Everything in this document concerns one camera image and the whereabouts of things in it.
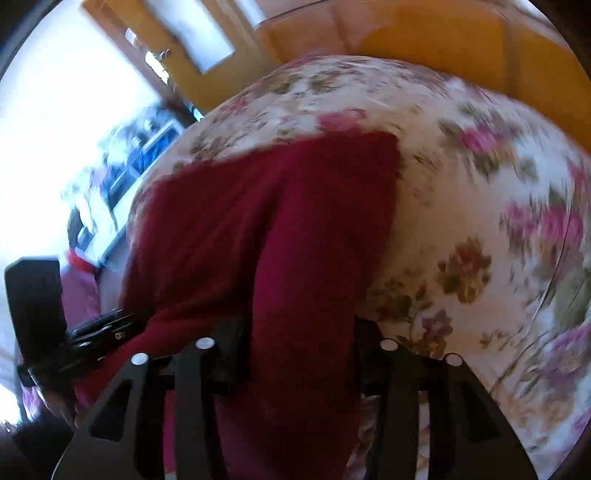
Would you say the dark red knit garment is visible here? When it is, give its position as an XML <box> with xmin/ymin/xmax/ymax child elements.
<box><xmin>75</xmin><ymin>131</ymin><xmax>399</xmax><ymax>479</ymax></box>

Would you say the person's left hand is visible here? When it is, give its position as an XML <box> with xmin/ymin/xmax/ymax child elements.
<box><xmin>37</xmin><ymin>387</ymin><xmax>79</xmax><ymax>429</ymax></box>

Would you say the cluttered side table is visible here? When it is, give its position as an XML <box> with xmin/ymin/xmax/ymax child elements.
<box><xmin>62</xmin><ymin>105</ymin><xmax>184</xmax><ymax>264</ymax></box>

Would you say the floral quilted bedspread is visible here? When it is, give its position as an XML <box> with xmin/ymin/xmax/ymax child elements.
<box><xmin>127</xmin><ymin>55</ymin><xmax>590</xmax><ymax>479</ymax></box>

